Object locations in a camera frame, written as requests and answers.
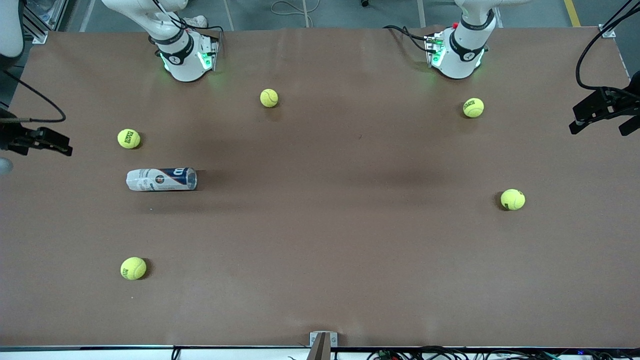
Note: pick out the clear tennis ball can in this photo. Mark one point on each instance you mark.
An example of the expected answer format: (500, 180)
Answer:
(161, 179)

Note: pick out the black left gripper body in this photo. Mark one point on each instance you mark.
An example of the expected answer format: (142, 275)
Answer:
(631, 98)

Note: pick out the white sneaker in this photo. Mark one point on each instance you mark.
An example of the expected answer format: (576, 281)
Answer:
(196, 21)

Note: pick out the yellow-green tennis ball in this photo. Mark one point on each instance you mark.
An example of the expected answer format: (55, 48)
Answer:
(133, 268)
(512, 199)
(473, 107)
(129, 138)
(269, 98)

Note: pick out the metal table corner bracket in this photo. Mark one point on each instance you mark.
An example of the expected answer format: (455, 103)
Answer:
(607, 31)
(40, 36)

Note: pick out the aluminium extrusion frame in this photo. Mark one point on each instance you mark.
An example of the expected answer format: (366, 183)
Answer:
(42, 20)

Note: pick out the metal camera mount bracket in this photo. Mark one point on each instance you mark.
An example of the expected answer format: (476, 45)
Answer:
(322, 345)

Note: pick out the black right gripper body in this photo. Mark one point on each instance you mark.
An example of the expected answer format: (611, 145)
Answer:
(10, 135)

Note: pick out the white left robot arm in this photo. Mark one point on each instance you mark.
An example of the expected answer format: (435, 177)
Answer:
(457, 62)

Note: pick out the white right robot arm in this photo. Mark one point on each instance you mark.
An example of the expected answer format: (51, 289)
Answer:
(182, 65)

